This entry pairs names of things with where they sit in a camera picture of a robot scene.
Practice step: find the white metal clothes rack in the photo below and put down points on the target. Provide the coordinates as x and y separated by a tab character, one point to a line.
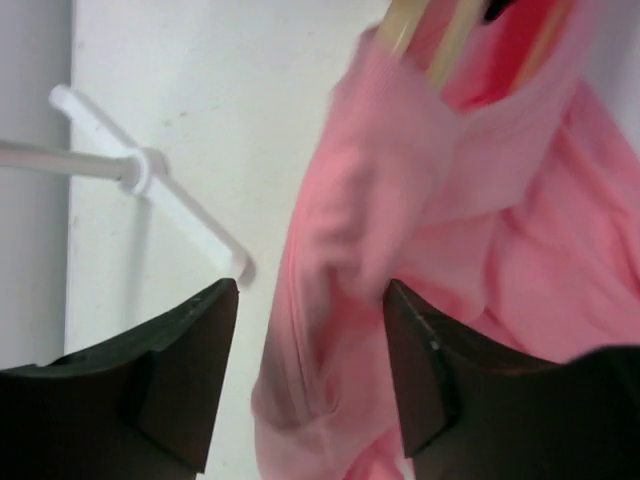
139	171

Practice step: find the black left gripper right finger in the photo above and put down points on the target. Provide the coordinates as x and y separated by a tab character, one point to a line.
471	408

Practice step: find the beige plastic hanger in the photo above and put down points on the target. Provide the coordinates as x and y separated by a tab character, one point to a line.
434	33

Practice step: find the pink t shirt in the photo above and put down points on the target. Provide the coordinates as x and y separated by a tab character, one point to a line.
517	216

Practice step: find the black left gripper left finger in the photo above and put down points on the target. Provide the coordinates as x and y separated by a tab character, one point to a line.
140	405

